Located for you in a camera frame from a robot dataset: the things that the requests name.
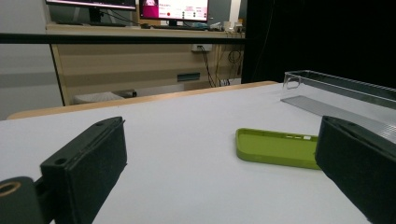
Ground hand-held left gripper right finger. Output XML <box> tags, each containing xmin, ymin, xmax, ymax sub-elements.
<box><xmin>315</xmin><ymin>115</ymin><xmax>396</xmax><ymax>224</ymax></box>

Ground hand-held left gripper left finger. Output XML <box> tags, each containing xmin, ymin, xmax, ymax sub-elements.
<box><xmin>39</xmin><ymin>116</ymin><xmax>129</xmax><ymax>224</ymax></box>

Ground clear plastic container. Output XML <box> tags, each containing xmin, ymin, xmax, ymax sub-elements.
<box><xmin>279</xmin><ymin>69</ymin><xmax>396</xmax><ymax>144</ymax></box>

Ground green phone case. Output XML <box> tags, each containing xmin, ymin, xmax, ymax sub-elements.
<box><xmin>234</xmin><ymin>127</ymin><xmax>321</xmax><ymax>171</ymax></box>

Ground white flat object under desk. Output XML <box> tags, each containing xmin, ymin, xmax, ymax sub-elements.
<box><xmin>73</xmin><ymin>91</ymin><xmax>125</xmax><ymax>105</ymax></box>

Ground wooden desk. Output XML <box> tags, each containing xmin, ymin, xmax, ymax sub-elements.
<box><xmin>46</xmin><ymin>23</ymin><xmax>247</xmax><ymax>106</ymax></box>

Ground white cabinet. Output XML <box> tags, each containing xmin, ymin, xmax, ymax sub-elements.
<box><xmin>0</xmin><ymin>0</ymin><xmax>64</xmax><ymax>120</ymax></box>

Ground black curtain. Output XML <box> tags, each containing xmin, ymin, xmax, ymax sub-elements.
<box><xmin>241</xmin><ymin>0</ymin><xmax>396</xmax><ymax>91</ymax></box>

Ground dark-screen computer monitor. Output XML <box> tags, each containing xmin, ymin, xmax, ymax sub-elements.
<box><xmin>45</xmin><ymin>0</ymin><xmax>137</xmax><ymax>24</ymax></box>

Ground white power outlet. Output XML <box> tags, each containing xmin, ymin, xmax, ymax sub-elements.
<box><xmin>191</xmin><ymin>43</ymin><xmax>213</xmax><ymax>52</ymax></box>

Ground black keyboard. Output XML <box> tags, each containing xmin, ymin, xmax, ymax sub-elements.
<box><xmin>152</xmin><ymin>24</ymin><xmax>209</xmax><ymax>32</ymax></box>

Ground pink-screen computer monitor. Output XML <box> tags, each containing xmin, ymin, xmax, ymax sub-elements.
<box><xmin>138</xmin><ymin>0</ymin><xmax>209</xmax><ymax>27</ymax></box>

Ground black horizontal frame bar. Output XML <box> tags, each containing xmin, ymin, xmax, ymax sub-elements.
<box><xmin>0</xmin><ymin>33</ymin><xmax>247</xmax><ymax>45</ymax></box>

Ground black hanging cable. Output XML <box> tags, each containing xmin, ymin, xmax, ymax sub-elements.
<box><xmin>199</xmin><ymin>46</ymin><xmax>220</xmax><ymax>88</ymax></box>

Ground coiled black cable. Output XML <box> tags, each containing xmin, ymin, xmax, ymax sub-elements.
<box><xmin>228</xmin><ymin>49</ymin><xmax>243</xmax><ymax>77</ymax></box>

